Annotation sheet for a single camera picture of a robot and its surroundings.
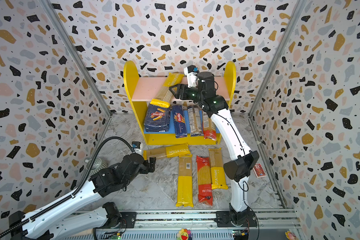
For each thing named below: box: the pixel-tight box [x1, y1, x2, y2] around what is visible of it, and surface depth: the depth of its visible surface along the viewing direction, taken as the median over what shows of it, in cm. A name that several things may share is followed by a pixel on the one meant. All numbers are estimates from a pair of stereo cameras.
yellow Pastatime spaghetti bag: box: [208, 147, 229, 190], surface depth 91 cm
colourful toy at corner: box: [285, 231, 298, 240], surface depth 70 cm
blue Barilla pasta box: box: [144, 103, 171, 133], surface depth 93 cm
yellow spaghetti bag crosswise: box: [143, 143, 192, 160], surface depth 99 cm
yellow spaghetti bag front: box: [150, 72, 184, 108], surface depth 72 cm
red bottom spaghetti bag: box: [196, 155, 213, 206], surface depth 86 cm
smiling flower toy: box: [177, 228, 193, 240], surface depth 70 cm
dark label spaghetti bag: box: [187, 105, 204, 137], surface depth 97 cm
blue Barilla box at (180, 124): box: [172, 105, 187, 139], surface depth 94 cm
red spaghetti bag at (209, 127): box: [203, 110, 217, 141], surface depth 92 cm
